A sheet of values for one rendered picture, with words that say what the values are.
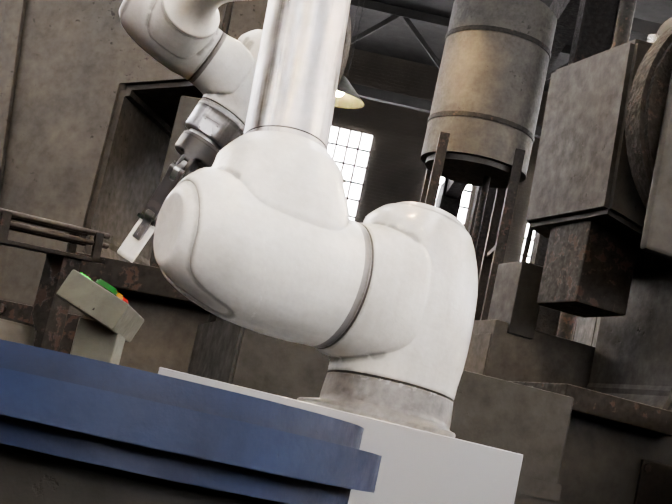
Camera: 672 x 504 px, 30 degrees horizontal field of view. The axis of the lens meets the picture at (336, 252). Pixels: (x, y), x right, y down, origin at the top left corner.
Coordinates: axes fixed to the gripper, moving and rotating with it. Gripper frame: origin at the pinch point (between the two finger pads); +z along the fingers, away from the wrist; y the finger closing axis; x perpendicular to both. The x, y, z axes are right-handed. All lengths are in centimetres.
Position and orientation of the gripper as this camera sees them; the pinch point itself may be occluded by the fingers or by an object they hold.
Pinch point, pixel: (136, 240)
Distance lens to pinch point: 211.2
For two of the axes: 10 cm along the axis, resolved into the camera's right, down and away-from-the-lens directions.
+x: 8.4, 5.4, -0.5
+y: 0.4, -1.6, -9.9
